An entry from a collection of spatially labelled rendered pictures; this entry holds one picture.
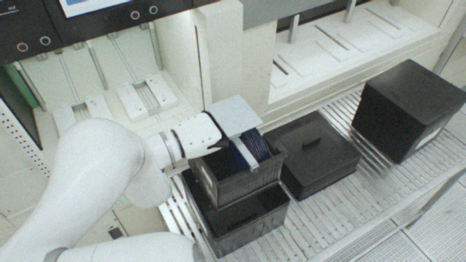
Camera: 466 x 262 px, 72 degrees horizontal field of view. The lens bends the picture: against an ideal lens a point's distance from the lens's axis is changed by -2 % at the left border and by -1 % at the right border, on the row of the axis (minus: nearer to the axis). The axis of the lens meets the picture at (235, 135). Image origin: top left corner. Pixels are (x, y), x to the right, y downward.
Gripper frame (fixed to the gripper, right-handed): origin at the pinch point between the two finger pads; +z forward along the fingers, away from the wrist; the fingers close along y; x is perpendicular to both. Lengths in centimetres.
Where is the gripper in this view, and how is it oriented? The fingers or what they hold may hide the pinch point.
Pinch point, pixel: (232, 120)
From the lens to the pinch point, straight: 83.9
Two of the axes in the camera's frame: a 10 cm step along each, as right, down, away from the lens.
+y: 4.9, 6.6, -5.6
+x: -0.1, -6.5, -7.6
